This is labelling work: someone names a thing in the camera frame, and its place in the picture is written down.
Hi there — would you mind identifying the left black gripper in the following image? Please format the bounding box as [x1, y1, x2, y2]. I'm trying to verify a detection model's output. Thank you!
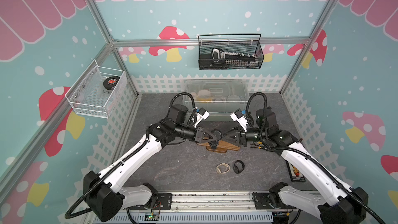
[175, 123, 216, 144]

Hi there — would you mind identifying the large black digital watch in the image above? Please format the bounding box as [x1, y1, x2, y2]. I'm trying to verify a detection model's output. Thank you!
[208, 141, 219, 150]

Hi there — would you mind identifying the black rugged sport watch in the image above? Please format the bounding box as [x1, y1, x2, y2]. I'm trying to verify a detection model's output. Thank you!
[211, 129, 223, 142]

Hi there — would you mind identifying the wooden watch stand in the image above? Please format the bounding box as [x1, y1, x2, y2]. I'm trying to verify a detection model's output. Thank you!
[198, 141, 240, 153]

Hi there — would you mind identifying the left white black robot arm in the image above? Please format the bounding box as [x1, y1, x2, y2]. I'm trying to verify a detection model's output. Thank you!
[64, 93, 210, 222]

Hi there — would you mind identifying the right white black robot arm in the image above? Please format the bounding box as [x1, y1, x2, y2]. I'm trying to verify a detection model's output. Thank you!
[225, 92, 384, 224]

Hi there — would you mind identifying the clear plastic storage box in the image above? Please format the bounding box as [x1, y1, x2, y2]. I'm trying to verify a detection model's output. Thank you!
[184, 79, 250, 121]

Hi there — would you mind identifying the green circuit board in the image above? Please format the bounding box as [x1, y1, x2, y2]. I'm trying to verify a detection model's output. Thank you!
[144, 213, 160, 222]

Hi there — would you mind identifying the black tape roll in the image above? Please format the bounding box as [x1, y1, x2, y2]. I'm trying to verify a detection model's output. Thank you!
[103, 76, 121, 90]

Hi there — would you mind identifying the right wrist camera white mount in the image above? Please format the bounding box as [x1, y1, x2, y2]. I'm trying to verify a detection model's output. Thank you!
[230, 109, 248, 132]

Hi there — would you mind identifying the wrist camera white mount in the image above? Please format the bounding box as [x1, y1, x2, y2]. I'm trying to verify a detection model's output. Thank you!
[194, 108, 210, 128]
[230, 109, 248, 132]

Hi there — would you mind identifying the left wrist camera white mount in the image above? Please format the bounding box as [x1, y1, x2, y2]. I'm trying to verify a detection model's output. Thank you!
[194, 108, 210, 128]

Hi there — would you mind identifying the beige strap watch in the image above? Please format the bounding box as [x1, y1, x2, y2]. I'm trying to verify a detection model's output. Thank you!
[216, 163, 231, 175]

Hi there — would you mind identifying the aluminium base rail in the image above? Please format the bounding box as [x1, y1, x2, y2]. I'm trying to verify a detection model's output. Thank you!
[108, 191, 321, 224]

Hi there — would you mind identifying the black wire mesh basket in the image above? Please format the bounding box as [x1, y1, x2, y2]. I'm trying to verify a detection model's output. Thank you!
[198, 34, 264, 70]

